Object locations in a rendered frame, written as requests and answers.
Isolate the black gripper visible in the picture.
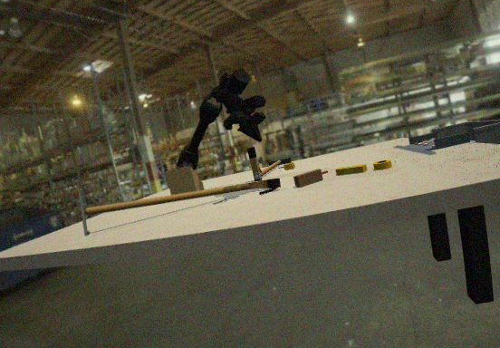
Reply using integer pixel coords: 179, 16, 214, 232
224, 98, 266, 142

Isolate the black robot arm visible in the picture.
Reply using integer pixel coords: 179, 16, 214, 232
177, 68, 266, 170

